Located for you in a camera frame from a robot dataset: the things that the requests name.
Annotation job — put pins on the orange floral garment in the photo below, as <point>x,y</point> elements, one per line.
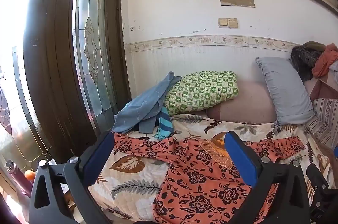
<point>190,179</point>

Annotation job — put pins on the blue-grey pillow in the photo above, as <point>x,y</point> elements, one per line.
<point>285,92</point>

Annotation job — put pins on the olive cloth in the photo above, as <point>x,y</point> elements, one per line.
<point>314,45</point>

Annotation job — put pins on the beige light switch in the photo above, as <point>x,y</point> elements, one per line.
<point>233,23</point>
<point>223,22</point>

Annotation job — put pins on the green checked pillow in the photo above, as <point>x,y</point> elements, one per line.
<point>200,92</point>

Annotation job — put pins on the cream leaf-print blanket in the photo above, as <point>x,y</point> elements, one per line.
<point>126,179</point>

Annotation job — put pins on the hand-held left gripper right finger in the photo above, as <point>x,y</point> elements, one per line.
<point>241,160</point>

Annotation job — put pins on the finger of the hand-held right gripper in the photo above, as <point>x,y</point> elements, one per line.
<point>318,177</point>

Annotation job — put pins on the plain orange cloth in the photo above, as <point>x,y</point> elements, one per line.
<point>324,61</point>

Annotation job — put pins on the maroon thermos bottle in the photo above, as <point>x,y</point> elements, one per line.
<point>19,180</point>

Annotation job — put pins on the dark furry cloth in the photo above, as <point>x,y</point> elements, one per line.
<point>303,62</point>

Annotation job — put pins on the pink padded cushion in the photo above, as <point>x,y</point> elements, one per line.
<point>248,102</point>

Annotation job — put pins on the striped floral cushion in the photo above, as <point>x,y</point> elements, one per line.
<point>324,118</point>

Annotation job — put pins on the brown wooden stained-glass door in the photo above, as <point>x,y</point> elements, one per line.
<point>60,55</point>

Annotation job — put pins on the orange fruit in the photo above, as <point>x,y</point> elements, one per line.
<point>29,176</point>

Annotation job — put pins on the blue denim cloth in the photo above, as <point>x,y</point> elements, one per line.
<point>140,110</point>

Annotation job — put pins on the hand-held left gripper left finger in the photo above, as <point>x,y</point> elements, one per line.
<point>99,160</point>

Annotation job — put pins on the teal striped cloth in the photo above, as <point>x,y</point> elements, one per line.
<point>165,126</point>

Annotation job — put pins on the maroon patchwork cloth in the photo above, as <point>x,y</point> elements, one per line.
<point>324,89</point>

